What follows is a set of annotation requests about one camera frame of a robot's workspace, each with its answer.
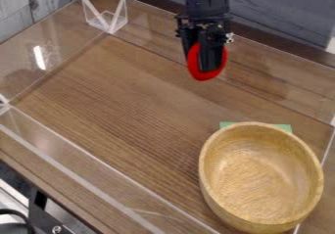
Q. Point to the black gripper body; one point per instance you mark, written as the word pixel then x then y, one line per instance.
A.
pixel 215 26

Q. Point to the clear acrylic front wall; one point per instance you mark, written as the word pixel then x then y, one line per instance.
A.
pixel 89 188

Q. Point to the red plush strawberry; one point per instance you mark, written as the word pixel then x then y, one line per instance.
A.
pixel 194 64

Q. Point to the clear acrylic back wall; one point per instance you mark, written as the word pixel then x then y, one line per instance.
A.
pixel 298 83

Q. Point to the clear acrylic corner bracket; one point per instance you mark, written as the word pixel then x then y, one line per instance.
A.
pixel 107 21

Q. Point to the clear acrylic left wall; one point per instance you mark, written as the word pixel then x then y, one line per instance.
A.
pixel 39 49

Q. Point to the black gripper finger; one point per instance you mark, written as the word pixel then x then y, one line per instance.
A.
pixel 188 37
pixel 211 51

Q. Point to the clear acrylic wall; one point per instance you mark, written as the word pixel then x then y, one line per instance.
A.
pixel 89 188
pixel 298 83
pixel 39 49

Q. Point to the black table leg clamp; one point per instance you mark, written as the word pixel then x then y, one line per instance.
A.
pixel 44 222

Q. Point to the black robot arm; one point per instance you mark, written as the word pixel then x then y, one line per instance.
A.
pixel 207 7

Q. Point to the wooden bowl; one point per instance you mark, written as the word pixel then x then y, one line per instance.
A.
pixel 260 177

